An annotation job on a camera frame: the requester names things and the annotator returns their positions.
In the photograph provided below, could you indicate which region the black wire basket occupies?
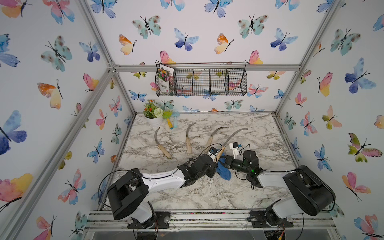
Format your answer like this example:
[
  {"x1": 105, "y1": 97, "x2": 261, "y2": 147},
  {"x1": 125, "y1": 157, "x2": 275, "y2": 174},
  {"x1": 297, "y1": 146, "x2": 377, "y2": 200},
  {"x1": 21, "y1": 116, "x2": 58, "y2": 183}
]
[{"x1": 155, "y1": 62, "x2": 248, "y2": 97}]

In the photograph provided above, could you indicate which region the green yellow toy brush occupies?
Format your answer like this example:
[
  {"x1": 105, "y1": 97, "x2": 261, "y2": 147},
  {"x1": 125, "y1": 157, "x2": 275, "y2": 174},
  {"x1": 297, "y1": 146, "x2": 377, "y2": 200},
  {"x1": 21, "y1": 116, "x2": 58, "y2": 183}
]
[{"x1": 163, "y1": 111, "x2": 174, "y2": 130}]

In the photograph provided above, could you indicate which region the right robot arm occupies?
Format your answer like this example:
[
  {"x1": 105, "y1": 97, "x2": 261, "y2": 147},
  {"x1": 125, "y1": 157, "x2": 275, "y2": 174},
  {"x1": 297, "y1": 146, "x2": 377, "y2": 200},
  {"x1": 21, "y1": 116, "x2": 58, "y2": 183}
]
[{"x1": 219, "y1": 150, "x2": 336, "y2": 220}]

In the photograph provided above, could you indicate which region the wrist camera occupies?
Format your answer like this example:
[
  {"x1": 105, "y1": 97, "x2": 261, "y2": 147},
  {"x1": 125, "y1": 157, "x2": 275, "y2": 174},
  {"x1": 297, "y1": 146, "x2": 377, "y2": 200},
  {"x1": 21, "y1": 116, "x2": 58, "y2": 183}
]
[
  {"x1": 229, "y1": 142, "x2": 242, "y2": 159},
  {"x1": 208, "y1": 146, "x2": 220, "y2": 162}
]

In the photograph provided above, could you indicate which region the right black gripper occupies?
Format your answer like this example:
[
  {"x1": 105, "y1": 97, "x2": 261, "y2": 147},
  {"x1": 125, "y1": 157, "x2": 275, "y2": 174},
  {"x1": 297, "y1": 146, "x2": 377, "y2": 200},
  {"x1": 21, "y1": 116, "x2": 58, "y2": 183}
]
[{"x1": 216, "y1": 156, "x2": 251, "y2": 177}]

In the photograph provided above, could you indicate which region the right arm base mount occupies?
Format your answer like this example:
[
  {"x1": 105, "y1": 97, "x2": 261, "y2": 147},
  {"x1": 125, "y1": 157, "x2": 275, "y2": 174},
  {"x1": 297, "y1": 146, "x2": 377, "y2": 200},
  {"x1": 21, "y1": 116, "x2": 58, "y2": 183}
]
[{"x1": 246, "y1": 205, "x2": 294, "y2": 228}]

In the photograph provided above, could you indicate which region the sickle wooden handle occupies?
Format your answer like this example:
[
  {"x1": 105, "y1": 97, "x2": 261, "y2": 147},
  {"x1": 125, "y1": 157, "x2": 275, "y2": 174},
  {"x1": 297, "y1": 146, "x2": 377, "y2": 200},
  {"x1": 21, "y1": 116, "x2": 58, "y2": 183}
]
[
  {"x1": 215, "y1": 128, "x2": 249, "y2": 161},
  {"x1": 206, "y1": 127, "x2": 229, "y2": 151},
  {"x1": 154, "y1": 127, "x2": 172, "y2": 159},
  {"x1": 186, "y1": 122, "x2": 196, "y2": 155}
]

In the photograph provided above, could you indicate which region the blue rag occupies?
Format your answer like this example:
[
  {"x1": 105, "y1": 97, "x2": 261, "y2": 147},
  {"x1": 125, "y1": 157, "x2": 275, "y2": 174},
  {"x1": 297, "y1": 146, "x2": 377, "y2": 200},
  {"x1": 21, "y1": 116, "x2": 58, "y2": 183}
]
[{"x1": 217, "y1": 160, "x2": 232, "y2": 181}]

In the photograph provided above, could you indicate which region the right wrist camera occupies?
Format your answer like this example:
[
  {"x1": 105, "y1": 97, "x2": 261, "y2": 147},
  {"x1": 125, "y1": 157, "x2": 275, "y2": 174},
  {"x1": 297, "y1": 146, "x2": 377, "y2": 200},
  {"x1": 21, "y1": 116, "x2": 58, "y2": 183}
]
[{"x1": 229, "y1": 142, "x2": 242, "y2": 159}]

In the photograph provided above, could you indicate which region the colourful booklet in basket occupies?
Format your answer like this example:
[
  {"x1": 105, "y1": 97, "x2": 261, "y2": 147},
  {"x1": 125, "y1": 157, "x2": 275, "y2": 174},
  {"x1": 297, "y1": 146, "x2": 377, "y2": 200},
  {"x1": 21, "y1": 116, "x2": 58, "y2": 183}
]
[{"x1": 157, "y1": 64, "x2": 174, "y2": 94}]

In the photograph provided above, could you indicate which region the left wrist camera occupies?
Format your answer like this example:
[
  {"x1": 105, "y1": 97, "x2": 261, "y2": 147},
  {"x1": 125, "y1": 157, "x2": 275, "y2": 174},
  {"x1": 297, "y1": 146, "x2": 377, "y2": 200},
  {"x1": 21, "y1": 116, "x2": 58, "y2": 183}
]
[{"x1": 208, "y1": 146, "x2": 220, "y2": 162}]

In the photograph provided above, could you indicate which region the aluminium front rail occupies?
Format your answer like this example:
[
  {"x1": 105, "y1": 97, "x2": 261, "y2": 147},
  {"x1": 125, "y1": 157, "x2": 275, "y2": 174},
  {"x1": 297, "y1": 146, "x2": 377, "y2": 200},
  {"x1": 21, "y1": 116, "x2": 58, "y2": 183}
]
[{"x1": 85, "y1": 209, "x2": 336, "y2": 232}]

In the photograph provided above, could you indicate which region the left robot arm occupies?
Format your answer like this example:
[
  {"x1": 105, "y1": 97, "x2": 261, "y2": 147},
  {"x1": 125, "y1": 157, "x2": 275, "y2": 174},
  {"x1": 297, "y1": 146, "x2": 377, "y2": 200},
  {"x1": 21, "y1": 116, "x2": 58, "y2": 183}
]
[{"x1": 107, "y1": 154, "x2": 218, "y2": 223}]

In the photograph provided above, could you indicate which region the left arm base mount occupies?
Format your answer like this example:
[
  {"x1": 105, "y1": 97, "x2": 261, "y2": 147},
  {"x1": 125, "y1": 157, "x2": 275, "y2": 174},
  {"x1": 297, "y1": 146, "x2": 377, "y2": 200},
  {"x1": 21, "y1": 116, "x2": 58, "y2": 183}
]
[{"x1": 127, "y1": 208, "x2": 171, "y2": 230}]

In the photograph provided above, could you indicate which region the light blue toy tool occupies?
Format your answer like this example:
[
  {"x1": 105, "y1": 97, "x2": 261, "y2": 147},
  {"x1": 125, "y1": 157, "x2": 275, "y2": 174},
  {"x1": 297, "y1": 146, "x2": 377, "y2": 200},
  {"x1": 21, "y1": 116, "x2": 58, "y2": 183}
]
[{"x1": 172, "y1": 112, "x2": 180, "y2": 128}]

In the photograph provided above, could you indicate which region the potted artificial plant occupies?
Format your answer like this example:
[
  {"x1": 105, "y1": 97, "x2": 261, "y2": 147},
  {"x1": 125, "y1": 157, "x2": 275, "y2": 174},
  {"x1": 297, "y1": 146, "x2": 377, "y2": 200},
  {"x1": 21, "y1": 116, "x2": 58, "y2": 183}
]
[{"x1": 144, "y1": 100, "x2": 164, "y2": 128}]

